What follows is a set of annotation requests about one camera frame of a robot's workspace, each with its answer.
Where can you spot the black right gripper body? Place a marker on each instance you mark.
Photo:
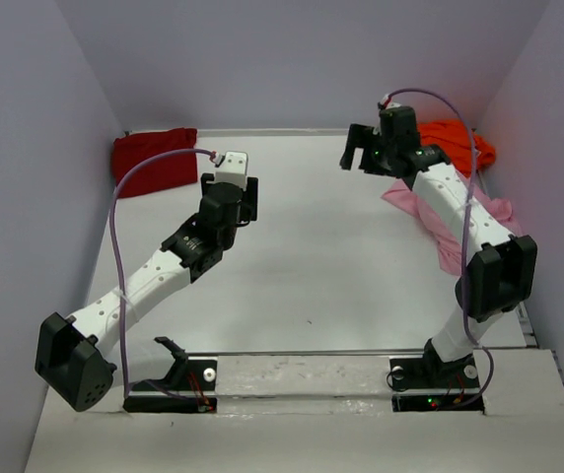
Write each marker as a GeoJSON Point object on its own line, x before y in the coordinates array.
{"type": "Point", "coordinates": [377, 156]}

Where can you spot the white back table rail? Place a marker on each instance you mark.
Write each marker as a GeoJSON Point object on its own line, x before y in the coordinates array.
{"type": "Point", "coordinates": [240, 133]}

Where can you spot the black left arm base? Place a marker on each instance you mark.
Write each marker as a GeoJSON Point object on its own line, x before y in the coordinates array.
{"type": "Point", "coordinates": [188, 388]}

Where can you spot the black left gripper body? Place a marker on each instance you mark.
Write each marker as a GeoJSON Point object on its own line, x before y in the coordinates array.
{"type": "Point", "coordinates": [243, 213]}

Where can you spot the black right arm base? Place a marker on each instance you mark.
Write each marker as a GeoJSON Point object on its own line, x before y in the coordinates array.
{"type": "Point", "coordinates": [415, 389]}

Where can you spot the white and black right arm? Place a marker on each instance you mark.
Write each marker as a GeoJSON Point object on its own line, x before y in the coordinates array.
{"type": "Point", "coordinates": [497, 266]}

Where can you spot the white cardboard front cover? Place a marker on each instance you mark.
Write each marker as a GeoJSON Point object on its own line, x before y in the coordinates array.
{"type": "Point", "coordinates": [310, 413]}

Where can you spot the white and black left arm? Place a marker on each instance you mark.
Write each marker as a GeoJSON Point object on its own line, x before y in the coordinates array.
{"type": "Point", "coordinates": [74, 352]}

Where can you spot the orange cloth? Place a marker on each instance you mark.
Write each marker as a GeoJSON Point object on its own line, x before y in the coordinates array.
{"type": "Point", "coordinates": [452, 138]}

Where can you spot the pink t shirt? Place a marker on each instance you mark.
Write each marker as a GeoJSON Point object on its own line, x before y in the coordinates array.
{"type": "Point", "coordinates": [448, 249]}

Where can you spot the dark red t shirt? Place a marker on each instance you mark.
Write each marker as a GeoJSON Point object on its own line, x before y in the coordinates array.
{"type": "Point", "coordinates": [167, 173]}

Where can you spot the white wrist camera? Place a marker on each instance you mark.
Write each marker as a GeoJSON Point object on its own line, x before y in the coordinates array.
{"type": "Point", "coordinates": [387, 103]}
{"type": "Point", "coordinates": [231, 167]}

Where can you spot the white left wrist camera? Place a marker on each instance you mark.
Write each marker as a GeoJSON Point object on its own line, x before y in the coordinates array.
{"type": "Point", "coordinates": [231, 167]}

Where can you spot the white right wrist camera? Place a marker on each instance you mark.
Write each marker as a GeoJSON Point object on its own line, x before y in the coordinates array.
{"type": "Point", "coordinates": [387, 103]}

